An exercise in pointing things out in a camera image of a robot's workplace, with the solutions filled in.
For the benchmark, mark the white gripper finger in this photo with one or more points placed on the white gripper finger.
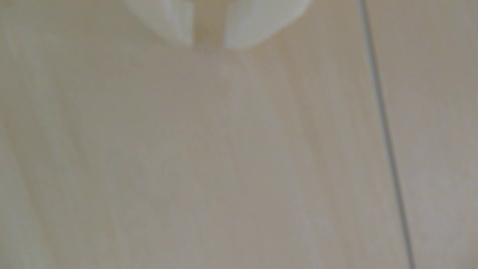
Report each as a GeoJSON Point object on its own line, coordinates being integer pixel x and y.
{"type": "Point", "coordinates": [162, 17]}
{"type": "Point", "coordinates": [257, 20]}

